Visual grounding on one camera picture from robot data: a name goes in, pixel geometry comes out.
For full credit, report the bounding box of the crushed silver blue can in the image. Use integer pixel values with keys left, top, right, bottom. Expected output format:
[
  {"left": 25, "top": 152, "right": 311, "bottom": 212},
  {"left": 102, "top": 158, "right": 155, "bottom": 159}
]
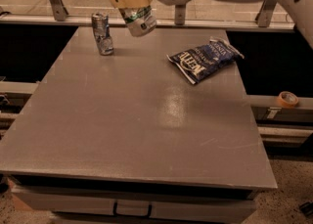
[{"left": 91, "top": 13, "right": 113, "bottom": 56}]

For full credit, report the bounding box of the left metal railing bracket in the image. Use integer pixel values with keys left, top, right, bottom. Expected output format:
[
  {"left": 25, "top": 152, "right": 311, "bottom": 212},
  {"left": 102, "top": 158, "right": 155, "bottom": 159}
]
[{"left": 49, "top": 0, "right": 68, "bottom": 22}]

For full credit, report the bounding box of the orange tape roll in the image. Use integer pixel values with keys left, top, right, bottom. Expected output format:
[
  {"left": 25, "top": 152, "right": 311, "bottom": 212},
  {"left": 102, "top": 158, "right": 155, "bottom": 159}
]
[{"left": 278, "top": 91, "right": 299, "bottom": 108}]

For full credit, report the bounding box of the silver green 7up can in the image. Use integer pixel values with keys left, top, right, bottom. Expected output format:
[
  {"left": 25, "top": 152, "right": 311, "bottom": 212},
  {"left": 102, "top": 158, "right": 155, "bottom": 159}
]
[{"left": 119, "top": 6, "right": 157, "bottom": 37}]

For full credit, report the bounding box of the right metal railing bracket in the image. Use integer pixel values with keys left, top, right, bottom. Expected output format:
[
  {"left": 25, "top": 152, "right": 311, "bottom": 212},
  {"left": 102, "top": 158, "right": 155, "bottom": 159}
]
[{"left": 255, "top": 0, "right": 277, "bottom": 27}]

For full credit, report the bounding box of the blue Kettle chips bag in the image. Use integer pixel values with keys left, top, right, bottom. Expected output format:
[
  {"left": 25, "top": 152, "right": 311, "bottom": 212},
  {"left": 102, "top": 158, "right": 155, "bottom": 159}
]
[{"left": 167, "top": 37, "right": 245, "bottom": 85}]

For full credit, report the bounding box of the metal railing bracket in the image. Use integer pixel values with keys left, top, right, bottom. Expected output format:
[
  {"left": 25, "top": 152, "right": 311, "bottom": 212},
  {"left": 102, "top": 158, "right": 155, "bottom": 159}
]
[
  {"left": 174, "top": 5, "right": 186, "bottom": 25},
  {"left": 255, "top": 0, "right": 277, "bottom": 27},
  {"left": 49, "top": 0, "right": 68, "bottom": 22}
]

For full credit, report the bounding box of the middle metal railing bracket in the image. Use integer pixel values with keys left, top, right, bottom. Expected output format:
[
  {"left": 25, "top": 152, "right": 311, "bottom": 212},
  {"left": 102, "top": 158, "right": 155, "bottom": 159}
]
[{"left": 174, "top": 5, "right": 186, "bottom": 25}]

